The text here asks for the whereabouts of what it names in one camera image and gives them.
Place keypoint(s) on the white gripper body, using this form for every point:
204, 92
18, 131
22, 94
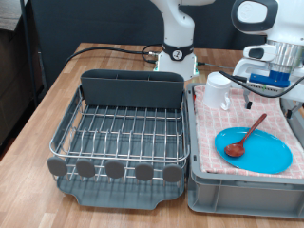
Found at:
242, 68

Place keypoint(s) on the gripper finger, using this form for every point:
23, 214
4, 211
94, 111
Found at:
291, 112
248, 103

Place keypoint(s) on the reddish brown wooden spoon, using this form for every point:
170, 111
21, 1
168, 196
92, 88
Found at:
236, 148

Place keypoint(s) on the blue plate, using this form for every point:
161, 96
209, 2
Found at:
262, 155

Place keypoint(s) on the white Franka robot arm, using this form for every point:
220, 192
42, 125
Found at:
177, 28

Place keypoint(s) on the grey dish drying rack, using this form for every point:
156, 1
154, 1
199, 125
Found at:
120, 198

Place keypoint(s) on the white plastic mug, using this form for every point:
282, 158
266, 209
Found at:
217, 90

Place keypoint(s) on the pink checked towel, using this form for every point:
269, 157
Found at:
221, 123

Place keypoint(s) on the grey plastic crate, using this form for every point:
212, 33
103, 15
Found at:
240, 196

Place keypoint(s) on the dark grey cutlery holder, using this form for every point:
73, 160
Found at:
133, 91

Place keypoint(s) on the black backdrop panel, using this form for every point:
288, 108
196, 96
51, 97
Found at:
95, 22

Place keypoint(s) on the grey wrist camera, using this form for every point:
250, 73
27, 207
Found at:
262, 87

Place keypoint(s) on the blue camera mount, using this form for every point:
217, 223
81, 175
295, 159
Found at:
269, 79

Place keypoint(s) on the black metal frame pole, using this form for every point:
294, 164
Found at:
28, 47

